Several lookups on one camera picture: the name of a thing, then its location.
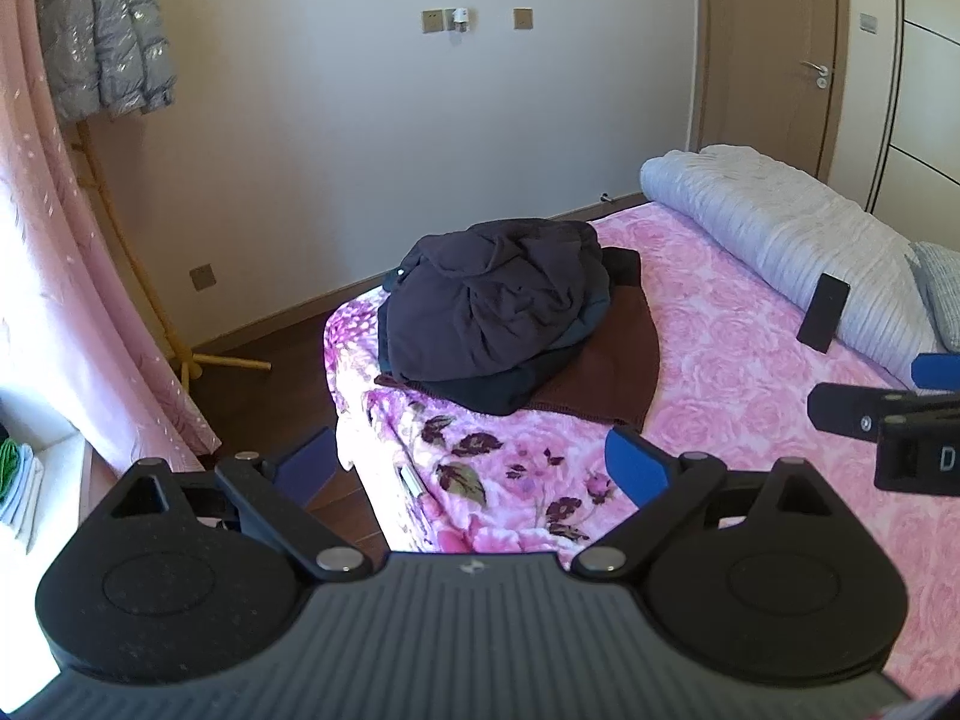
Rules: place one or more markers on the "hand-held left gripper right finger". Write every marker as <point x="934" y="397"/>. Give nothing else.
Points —
<point x="634" y="465"/>

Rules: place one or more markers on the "white wardrobe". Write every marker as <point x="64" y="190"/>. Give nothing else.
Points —
<point x="922" y="90"/>

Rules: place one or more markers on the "pink floral blanket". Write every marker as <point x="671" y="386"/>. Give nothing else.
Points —
<point x="712" y="360"/>

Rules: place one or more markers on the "folded green cloth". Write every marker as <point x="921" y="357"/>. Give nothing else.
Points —
<point x="7" y="465"/>

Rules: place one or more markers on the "dark grey garment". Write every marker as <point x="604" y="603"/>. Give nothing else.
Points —
<point x="487" y="300"/>

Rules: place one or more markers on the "pink curtain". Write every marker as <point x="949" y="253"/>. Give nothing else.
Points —
<point x="45" y="240"/>

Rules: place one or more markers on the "wall switch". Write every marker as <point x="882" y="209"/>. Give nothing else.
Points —
<point x="868" y="22"/>

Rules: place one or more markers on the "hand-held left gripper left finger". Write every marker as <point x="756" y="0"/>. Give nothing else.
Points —
<point x="304" y="469"/>

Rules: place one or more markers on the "grey pillow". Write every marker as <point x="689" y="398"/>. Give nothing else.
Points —
<point x="941" y="285"/>

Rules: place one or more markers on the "rolled white quilt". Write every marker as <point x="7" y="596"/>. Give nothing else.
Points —
<point x="772" y="217"/>

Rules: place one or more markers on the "black phone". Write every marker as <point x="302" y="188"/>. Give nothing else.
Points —
<point x="823" y="311"/>

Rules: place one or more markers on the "wooden door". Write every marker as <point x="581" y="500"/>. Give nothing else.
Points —
<point x="765" y="52"/>

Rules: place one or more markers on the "brown knit garment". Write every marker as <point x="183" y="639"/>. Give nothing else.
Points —
<point x="607" y="375"/>

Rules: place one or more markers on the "white plug-in device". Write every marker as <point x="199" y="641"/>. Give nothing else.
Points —
<point x="459" y="17"/>

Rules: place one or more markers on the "silver puffer jacket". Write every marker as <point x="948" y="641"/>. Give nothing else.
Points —
<point x="105" y="30"/>

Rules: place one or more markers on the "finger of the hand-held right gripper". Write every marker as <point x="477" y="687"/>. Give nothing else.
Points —
<point x="936" y="371"/>
<point x="840" y="409"/>

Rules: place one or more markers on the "folded white cloth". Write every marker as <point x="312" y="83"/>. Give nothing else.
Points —
<point x="22" y="502"/>

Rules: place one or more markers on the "wall socket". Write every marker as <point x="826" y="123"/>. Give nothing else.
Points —
<point x="431" y="19"/>
<point x="202" y="278"/>
<point x="523" y="17"/>

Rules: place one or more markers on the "wooden coat rack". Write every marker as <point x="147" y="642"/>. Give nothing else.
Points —
<point x="225" y="363"/>

